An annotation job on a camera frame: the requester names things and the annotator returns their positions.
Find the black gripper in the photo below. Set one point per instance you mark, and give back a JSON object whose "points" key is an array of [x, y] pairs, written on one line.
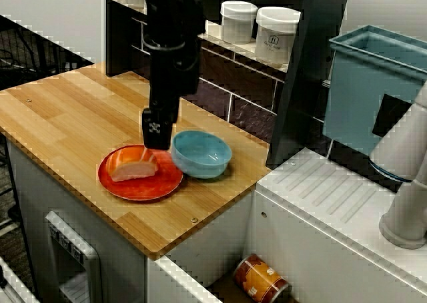
{"points": [[170, 76]]}

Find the salmon sushi toy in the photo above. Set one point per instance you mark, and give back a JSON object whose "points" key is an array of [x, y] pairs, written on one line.
{"points": [[133, 169]]}

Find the light blue bowl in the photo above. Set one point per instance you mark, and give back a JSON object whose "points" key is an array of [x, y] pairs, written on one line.
{"points": [[203, 163]]}

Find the red orange plate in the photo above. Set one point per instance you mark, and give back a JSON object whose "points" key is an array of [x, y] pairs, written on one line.
{"points": [[140, 189]]}

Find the black hutch side panel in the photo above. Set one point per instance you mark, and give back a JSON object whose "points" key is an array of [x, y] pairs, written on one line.
{"points": [[116, 42]]}

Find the white tiled ledge shelf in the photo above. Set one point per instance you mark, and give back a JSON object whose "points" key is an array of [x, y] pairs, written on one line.
{"points": [[213, 31]]}

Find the plain white jar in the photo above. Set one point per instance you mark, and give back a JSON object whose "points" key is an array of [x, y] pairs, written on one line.
{"points": [[238, 22]]}

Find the white kitchen cabinet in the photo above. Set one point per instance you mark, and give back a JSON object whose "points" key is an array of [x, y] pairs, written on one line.
{"points": [[30, 183]]}

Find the white toy dishwasher door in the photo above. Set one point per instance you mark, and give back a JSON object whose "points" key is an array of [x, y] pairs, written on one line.
{"points": [[91, 263]]}

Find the white jar with print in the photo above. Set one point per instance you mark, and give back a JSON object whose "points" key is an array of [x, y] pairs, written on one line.
{"points": [[275, 39]]}

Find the orange soup can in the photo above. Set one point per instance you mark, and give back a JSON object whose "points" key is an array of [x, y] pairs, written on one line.
{"points": [[260, 278]]}

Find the teal plastic bin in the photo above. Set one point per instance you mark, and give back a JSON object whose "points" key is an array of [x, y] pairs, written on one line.
{"points": [[353, 99]]}

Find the white toy sink unit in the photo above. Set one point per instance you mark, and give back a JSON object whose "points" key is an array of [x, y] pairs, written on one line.
{"points": [[317, 249]]}

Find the white toy faucet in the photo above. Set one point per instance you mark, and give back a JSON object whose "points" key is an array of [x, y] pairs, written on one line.
{"points": [[403, 199]]}

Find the wide black hutch post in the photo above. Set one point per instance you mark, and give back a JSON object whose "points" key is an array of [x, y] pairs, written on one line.
{"points": [[300, 82]]}

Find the silver aluminium frame rail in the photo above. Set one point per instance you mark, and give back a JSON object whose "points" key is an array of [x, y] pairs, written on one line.
{"points": [[13, 283]]}

